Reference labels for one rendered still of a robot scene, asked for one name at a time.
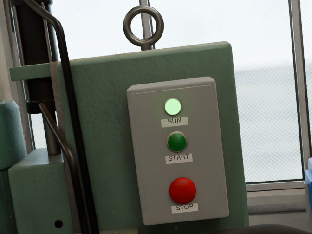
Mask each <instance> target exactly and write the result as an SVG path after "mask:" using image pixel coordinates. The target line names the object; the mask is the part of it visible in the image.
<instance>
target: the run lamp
mask: <svg viewBox="0 0 312 234"><path fill-rule="evenodd" d="M164 110H165V112H166V113H167V114H168V115H171V116H175V115H177V114H179V113H180V112H181V110H182V104H181V102H180V100H179V99H177V98H174V97H172V98H169V99H167V100H166V101H165V103H164Z"/></svg>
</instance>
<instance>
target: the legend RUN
mask: <svg viewBox="0 0 312 234"><path fill-rule="evenodd" d="M161 124H162V128H163V127H171V126H180V125H188V124H189V123H188V117H178V118H170V119H162V120H161Z"/></svg>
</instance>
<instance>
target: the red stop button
mask: <svg viewBox="0 0 312 234"><path fill-rule="evenodd" d="M169 194H170V197H171V198H172V200H173V201H175V202H177V203H179V204H186V203H189V202H191V201H192V200H193V199H194V197H195V194H196V188H195V184H194V183H193V182H192V181H191V180H190V179H188V178H186V177H180V178H177V179H175V180H174V181H173V182H172V183H171V185H170V188H169Z"/></svg>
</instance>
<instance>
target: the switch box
mask: <svg viewBox="0 0 312 234"><path fill-rule="evenodd" d="M126 95H127V102H128V110H129V117H130V127H131V134H132V142H133V149H134V157H135V164H136V174H137V181H138V188H139V196H140V203H141V211H142V218H143V223H144V225H156V224H165V223H174V222H183V221H196V220H204V219H213V218H222V217H227V216H228V215H229V208H228V195H227V187H226V178H225V168H224V159H223V150H222V141H221V129H220V119H219V110H218V101H217V92H216V83H215V80H214V79H212V78H211V77H208V76H207V77H199V78H188V79H180V80H172V81H164V82H156V83H148V84H137V85H133V86H131V87H130V88H129V89H128V90H127V92H126ZM169 98H177V99H179V100H180V102H181V104H182V110H181V112H180V113H179V114H177V115H175V116H171V115H168V114H167V113H166V112H165V110H164V103H165V101H166V100H167V99H169ZM178 117H188V125H180V126H171V127H163V128H162V124H161V120H162V119H170V118H178ZM175 131H179V132H182V133H183V134H185V136H186V137H187V140H188V145H187V147H186V149H185V150H184V151H182V152H179V153H175V152H172V151H170V150H169V149H168V147H167V144H166V140H167V137H168V135H169V134H170V133H172V132H175ZM184 154H192V159H193V161H192V162H180V163H172V164H166V159H165V157H166V156H175V155H184ZM180 177H186V178H188V179H190V180H191V181H192V182H193V183H194V184H195V188H196V194H195V197H194V199H193V200H192V201H191V202H189V203H186V204H194V203H197V204H198V211H192V212H183V213H174V214H173V213H172V209H171V206H176V205H185V204H179V203H177V202H175V201H173V200H172V198H171V197H170V194H169V188H170V185H171V183H172V182H173V181H174V180H175V179H177V178H180Z"/></svg>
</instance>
